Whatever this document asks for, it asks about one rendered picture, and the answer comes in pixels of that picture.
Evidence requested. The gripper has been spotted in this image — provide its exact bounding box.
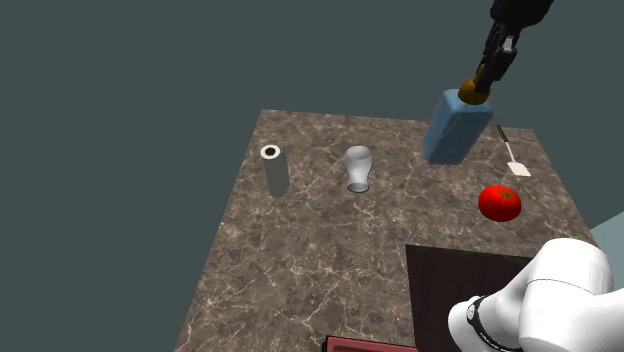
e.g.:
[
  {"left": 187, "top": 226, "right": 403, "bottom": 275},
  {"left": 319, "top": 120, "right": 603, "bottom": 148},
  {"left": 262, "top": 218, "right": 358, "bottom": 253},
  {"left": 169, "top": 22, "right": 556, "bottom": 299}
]
[{"left": 473, "top": 0, "right": 556, "bottom": 95}]

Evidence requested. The blue bottle with brown cap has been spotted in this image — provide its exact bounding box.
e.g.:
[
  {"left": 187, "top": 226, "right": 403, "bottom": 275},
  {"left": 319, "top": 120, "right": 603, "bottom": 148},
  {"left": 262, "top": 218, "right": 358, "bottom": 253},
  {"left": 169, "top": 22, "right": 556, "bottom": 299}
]
[{"left": 421, "top": 76, "right": 495, "bottom": 165}]

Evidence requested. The red tomato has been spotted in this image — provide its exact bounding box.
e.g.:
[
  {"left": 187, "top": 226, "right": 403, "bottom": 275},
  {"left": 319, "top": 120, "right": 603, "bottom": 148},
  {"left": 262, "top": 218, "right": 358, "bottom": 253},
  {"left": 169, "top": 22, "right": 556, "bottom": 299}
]
[{"left": 477, "top": 185, "right": 523, "bottom": 223}]

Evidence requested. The white glass vase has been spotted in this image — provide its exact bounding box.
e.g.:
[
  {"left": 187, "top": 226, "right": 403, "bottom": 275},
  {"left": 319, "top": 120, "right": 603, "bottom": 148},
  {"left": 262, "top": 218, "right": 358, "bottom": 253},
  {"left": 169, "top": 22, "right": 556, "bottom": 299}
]
[{"left": 344, "top": 145, "right": 374, "bottom": 194}]

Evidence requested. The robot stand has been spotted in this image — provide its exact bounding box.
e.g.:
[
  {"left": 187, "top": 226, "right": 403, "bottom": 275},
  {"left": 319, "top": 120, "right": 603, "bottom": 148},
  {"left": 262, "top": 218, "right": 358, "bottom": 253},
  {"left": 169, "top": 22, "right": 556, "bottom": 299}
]
[{"left": 404, "top": 244, "right": 535, "bottom": 352}]

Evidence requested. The white paper towel roll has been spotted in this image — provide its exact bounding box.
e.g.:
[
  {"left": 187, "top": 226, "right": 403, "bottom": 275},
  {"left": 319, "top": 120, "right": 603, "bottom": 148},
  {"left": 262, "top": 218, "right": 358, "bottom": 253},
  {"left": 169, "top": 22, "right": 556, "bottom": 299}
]
[{"left": 259, "top": 144, "right": 291, "bottom": 199}]

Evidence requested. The red rectangular tray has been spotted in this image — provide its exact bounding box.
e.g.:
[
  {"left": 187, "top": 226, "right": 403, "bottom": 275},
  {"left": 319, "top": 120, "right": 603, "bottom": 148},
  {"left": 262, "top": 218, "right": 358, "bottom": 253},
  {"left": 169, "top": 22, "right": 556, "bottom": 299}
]
[{"left": 324, "top": 334, "right": 419, "bottom": 352}]

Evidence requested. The white spatula with black handle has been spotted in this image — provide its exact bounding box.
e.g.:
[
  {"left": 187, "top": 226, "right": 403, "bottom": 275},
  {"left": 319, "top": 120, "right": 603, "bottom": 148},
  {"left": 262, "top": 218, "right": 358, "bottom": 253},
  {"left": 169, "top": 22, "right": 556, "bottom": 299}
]
[{"left": 495, "top": 124, "right": 533, "bottom": 178}]

